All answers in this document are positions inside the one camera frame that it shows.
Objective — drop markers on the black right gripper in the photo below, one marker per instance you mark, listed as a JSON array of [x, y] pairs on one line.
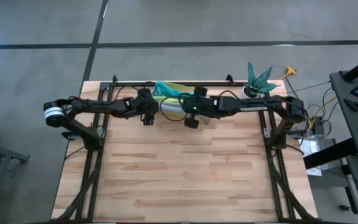
[[200, 105]]

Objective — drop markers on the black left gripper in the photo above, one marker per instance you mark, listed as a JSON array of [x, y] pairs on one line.
[[143, 107]]

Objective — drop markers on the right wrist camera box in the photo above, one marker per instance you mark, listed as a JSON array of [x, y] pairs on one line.
[[191, 123]]

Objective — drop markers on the yellow translucent plastic basket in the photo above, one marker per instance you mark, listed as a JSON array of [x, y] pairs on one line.
[[179, 85]]

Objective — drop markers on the grey microfiber towel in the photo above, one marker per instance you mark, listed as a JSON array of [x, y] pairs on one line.
[[172, 112]]

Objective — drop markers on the snake plant in white pot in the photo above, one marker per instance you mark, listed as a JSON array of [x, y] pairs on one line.
[[256, 84]]

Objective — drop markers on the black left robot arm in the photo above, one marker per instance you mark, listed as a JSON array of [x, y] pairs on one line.
[[89, 109]]

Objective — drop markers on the teal microfiber towel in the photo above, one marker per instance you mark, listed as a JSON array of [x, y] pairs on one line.
[[169, 90]]

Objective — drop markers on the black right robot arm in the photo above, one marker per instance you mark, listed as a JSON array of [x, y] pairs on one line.
[[259, 105]]

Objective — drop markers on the clear plastic bag with paper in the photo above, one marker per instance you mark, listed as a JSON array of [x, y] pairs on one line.
[[317, 152]]

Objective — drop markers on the black aluminium table frame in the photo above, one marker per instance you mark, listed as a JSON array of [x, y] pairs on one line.
[[126, 84]]

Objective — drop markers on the black power strip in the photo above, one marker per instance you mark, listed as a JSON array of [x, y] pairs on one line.
[[319, 126]]

